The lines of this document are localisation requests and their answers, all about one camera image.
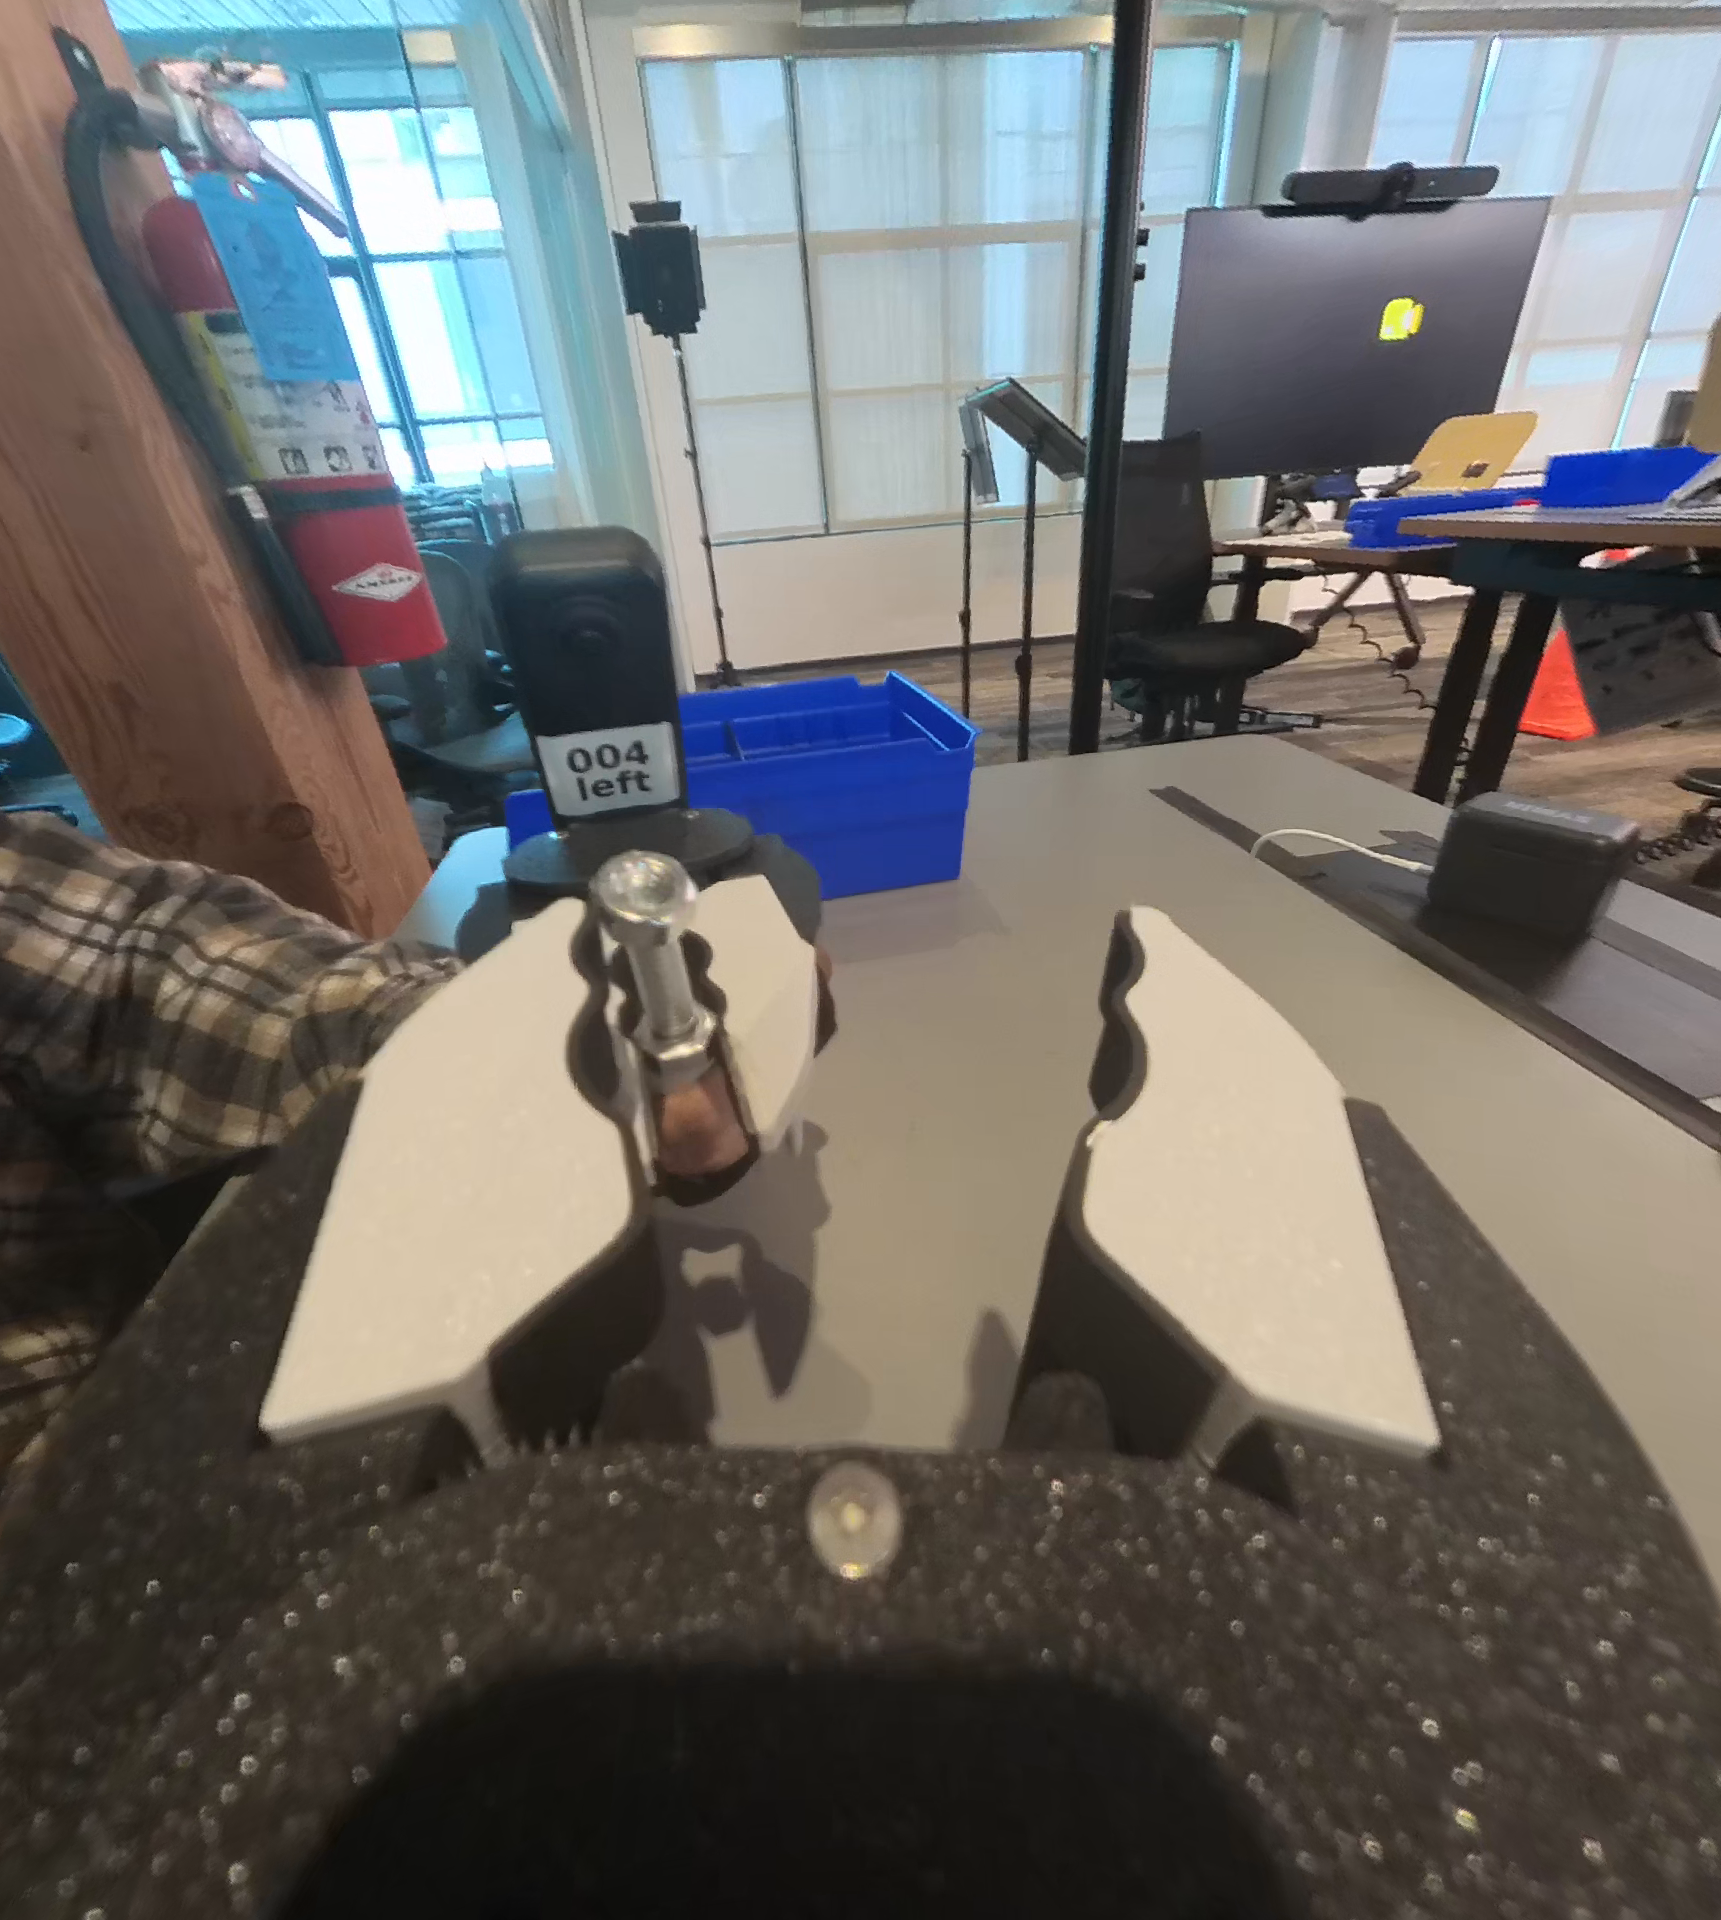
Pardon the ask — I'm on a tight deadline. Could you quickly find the wooden desk with black legs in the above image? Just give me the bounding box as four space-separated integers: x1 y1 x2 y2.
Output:
1220 502 1721 804

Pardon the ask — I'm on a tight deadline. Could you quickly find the black webcam bar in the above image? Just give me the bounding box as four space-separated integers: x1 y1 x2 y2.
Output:
1281 161 1502 223

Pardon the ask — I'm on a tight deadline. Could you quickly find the red fire extinguisher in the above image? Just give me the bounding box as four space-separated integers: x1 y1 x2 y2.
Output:
61 30 448 670

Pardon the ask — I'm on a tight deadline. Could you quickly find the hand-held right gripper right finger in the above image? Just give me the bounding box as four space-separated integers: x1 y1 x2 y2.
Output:
1002 904 1444 1464

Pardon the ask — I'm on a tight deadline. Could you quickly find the black charger cube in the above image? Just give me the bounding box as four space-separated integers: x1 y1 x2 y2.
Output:
1427 791 1645 939

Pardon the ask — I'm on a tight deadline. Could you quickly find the black monitor screen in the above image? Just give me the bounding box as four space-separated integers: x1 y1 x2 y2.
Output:
1161 194 1555 479

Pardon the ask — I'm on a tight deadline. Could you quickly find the yellow wooden panel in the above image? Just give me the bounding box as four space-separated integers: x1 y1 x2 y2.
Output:
1406 411 1541 497

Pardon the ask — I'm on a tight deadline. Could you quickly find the printed paper sign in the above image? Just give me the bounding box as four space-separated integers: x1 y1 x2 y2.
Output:
1564 600 1721 738

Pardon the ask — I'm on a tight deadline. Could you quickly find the black studio light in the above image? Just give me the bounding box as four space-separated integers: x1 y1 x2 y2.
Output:
611 198 742 684

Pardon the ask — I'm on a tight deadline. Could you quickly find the large blue plastic bin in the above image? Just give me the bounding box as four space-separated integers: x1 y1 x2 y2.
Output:
671 671 983 901

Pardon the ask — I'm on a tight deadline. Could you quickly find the orange traffic cone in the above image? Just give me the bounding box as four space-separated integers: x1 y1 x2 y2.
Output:
1517 622 1596 743

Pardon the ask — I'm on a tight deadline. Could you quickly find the small blue bin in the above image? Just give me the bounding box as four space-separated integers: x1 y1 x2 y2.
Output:
1543 442 1721 511
1345 486 1545 545

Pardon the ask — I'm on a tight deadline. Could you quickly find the wooden post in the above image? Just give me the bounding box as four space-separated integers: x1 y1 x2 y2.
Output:
0 0 433 939

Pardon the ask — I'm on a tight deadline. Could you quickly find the blue paper tag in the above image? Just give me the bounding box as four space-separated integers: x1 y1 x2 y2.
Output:
184 172 358 384

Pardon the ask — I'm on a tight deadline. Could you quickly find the person's left forearm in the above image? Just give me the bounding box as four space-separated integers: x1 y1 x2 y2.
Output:
124 839 468 1202

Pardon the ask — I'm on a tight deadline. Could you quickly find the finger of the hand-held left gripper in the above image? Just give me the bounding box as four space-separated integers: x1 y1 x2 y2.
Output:
685 874 823 1157
591 929 662 1198

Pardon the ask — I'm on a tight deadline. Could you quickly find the white cable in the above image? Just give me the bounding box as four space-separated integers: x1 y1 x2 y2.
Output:
1251 828 1447 875

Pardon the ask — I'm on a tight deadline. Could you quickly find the black metal pole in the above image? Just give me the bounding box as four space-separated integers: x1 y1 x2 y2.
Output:
1066 0 1158 760

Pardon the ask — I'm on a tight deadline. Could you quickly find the black music stand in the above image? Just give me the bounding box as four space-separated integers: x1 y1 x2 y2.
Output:
957 403 1005 721
957 377 1090 768

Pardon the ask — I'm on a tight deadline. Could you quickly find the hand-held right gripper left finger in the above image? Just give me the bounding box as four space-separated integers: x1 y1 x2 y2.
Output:
259 899 674 1464

